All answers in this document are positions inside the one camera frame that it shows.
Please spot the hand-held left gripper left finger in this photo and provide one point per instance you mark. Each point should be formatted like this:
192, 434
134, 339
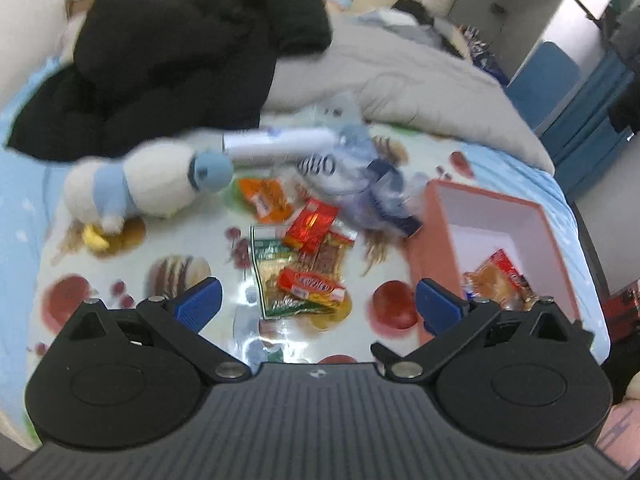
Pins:
200, 304

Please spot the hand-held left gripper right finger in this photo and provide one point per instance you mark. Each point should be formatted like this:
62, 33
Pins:
439, 306

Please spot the orange snack packet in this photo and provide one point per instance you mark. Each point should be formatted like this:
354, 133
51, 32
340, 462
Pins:
500, 277

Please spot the green clear snack packet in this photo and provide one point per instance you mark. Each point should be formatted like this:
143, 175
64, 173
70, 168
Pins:
272, 270

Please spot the salmon pink cardboard box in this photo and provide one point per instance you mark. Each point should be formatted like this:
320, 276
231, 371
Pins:
500, 220

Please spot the small red yellow snack packet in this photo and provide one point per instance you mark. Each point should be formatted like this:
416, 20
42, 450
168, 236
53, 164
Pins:
310, 285

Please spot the brown bar snack packet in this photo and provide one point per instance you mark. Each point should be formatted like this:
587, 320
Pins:
327, 255

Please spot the orange-brown snack packet white label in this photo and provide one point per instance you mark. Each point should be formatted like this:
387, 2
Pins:
265, 200

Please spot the shiny red snack packet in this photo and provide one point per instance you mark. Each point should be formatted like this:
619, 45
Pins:
311, 225

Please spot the fruit print mat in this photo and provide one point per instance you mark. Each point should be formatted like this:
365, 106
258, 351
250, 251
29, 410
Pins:
175, 240

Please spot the white and blue plush duck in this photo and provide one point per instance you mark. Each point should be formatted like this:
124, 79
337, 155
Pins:
150, 180

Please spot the clear plastic bag blue print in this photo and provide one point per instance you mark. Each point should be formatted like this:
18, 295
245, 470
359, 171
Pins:
360, 180

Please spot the white tube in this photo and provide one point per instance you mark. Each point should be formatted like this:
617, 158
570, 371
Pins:
280, 144

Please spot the red suitcase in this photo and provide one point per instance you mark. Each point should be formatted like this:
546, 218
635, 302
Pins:
625, 310

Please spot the grey pillow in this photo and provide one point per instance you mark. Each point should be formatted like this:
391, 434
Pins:
425, 90

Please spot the pink patterned clothing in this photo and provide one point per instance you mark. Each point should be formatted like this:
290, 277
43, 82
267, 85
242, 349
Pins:
620, 427

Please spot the blue curtain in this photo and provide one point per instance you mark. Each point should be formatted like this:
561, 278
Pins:
590, 130

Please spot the blue chair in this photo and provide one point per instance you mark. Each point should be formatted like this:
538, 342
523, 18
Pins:
542, 85

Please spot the black puffer jacket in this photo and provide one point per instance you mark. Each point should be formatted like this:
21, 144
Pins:
175, 60

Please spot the pile of dark blue clothes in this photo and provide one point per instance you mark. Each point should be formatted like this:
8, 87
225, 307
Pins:
415, 22

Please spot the grey wall cabinet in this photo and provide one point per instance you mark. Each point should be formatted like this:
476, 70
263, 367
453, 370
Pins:
520, 5

